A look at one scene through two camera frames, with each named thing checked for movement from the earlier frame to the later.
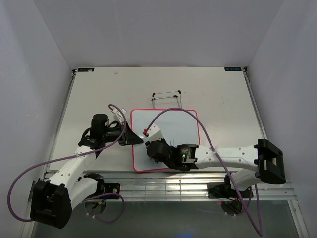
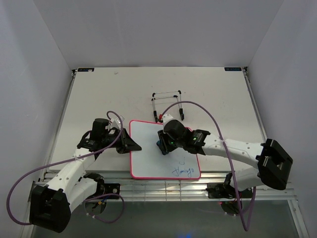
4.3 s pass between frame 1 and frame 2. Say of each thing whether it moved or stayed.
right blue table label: stayed
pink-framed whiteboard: moved
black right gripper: moved
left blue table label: stayed
